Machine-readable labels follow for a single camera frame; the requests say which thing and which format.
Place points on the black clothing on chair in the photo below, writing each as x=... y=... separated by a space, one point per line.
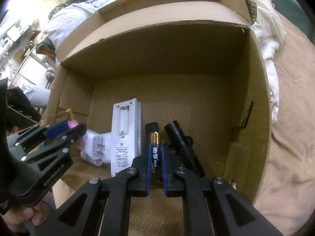
x=20 y=112

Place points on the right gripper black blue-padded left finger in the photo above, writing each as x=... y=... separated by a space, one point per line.
x=102 y=207

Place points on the person's left hand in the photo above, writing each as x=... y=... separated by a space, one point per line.
x=16 y=216

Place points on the black gold AA battery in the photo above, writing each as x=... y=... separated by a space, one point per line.
x=156 y=152

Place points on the teal headboard cushion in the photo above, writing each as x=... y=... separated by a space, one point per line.
x=295 y=14

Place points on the white power adapter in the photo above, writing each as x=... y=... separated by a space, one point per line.
x=97 y=146

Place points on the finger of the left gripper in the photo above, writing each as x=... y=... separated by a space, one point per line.
x=61 y=144
x=29 y=138

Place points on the white printed duvet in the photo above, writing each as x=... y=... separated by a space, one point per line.
x=267 y=27

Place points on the small white pill bottle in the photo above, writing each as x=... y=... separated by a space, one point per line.
x=96 y=162

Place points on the pink small object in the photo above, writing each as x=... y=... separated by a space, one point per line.
x=77 y=132

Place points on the white air conditioner remote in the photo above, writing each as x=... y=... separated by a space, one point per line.
x=126 y=142

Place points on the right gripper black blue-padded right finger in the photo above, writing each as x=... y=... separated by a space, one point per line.
x=211 y=206

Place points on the black flashlight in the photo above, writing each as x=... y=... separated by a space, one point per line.
x=182 y=145

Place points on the brown cardboard box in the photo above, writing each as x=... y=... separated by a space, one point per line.
x=194 y=61

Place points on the beige bed blanket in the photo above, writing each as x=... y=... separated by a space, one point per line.
x=286 y=197

